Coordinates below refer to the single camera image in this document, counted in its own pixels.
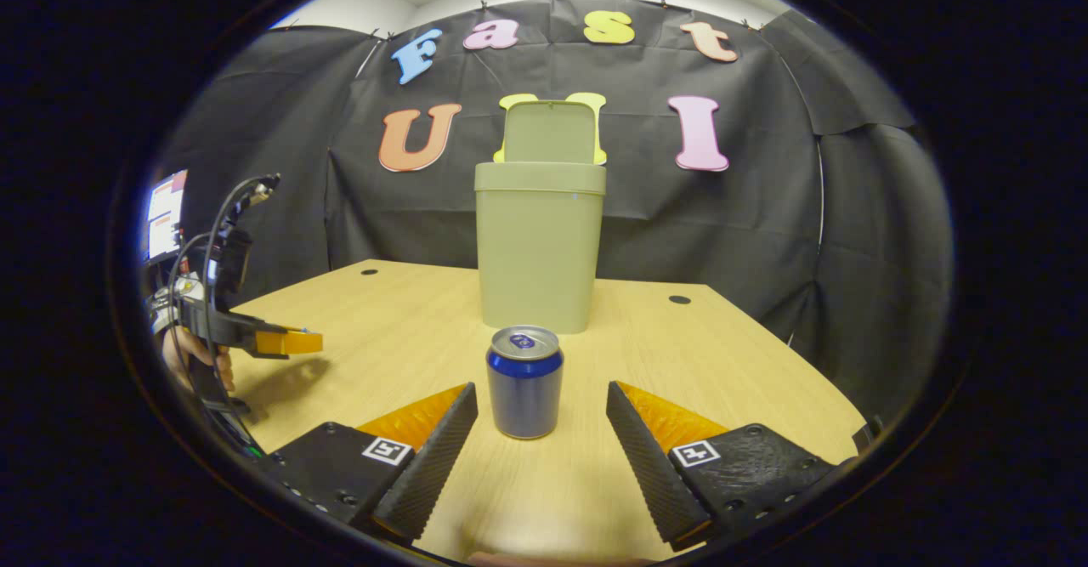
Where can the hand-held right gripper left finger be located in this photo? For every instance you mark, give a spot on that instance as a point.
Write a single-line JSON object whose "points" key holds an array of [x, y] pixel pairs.
{"points": [[429, 465]]}

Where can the green desktop garbage bin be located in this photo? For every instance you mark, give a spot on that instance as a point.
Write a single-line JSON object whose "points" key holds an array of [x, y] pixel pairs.
{"points": [[535, 244]]}

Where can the black backdrop cloth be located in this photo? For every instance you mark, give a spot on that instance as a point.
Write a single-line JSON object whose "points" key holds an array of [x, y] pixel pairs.
{"points": [[680, 227]]}

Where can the wooden desktop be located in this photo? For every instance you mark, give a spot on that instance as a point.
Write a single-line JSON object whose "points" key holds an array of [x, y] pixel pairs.
{"points": [[391, 329]]}

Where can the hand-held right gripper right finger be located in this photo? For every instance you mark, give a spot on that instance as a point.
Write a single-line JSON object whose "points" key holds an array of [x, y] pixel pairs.
{"points": [[650, 465]]}

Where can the computer monitor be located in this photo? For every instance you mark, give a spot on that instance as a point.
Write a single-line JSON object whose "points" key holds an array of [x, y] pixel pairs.
{"points": [[166, 214]]}

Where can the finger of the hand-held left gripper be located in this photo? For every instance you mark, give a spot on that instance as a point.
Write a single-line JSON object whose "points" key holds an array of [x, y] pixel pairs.
{"points": [[289, 343]]}

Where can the white side table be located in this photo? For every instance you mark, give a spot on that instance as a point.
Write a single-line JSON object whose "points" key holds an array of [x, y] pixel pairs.
{"points": [[189, 288]]}

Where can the blue pop can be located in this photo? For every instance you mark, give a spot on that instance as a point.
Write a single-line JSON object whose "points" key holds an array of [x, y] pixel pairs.
{"points": [[524, 397]]}

